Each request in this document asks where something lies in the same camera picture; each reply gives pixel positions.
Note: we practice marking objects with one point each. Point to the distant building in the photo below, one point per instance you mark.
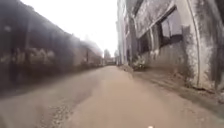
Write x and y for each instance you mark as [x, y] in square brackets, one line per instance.
[107, 56]

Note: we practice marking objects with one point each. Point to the parked vehicle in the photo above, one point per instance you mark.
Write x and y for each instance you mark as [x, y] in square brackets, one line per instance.
[139, 63]

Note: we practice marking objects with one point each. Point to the brown dirt alley road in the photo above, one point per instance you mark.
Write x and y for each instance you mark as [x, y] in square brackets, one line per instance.
[110, 100]

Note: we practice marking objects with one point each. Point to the raised concrete kerb strip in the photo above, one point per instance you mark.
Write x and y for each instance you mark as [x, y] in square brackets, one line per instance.
[173, 83]

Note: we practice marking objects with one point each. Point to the grey weathered concrete building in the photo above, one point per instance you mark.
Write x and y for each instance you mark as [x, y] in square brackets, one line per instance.
[173, 40]

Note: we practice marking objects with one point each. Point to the dark long wall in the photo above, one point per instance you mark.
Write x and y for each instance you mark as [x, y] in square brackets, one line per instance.
[36, 50]

